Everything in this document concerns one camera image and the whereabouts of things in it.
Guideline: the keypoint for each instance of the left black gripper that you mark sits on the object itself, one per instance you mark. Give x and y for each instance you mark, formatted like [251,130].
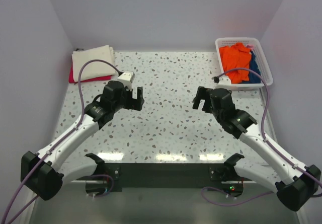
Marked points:
[135,104]

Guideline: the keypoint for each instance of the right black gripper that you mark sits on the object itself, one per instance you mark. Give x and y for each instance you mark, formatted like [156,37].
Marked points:
[202,93]

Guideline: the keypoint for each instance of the orange t shirt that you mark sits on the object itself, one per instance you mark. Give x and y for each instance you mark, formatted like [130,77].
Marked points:
[236,56]

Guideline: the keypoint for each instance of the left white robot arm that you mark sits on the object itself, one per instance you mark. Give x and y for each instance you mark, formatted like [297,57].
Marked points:
[41,172]

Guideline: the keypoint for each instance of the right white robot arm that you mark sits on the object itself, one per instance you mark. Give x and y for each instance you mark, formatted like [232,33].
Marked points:
[291,180]

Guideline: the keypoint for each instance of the folded cream t shirt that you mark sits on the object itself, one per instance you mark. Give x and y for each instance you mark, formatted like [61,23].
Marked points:
[94,69]

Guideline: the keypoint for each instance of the navy blue t shirt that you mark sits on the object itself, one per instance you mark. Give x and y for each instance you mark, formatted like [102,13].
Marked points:
[253,79]

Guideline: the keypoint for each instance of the folded magenta t shirt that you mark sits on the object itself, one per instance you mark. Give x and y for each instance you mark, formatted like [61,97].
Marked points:
[71,80]

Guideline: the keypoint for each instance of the pink t shirt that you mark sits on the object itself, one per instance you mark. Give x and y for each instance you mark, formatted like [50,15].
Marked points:
[250,46]

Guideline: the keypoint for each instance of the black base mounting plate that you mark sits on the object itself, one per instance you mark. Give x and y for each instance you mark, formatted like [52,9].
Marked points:
[147,175]

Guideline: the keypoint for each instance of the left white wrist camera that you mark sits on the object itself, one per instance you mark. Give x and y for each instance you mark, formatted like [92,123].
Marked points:
[127,78]

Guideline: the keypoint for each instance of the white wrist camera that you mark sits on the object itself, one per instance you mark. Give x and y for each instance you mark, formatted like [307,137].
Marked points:
[127,78]
[222,82]

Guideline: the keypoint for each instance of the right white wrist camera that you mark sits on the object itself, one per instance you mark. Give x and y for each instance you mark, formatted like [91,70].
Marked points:
[222,82]

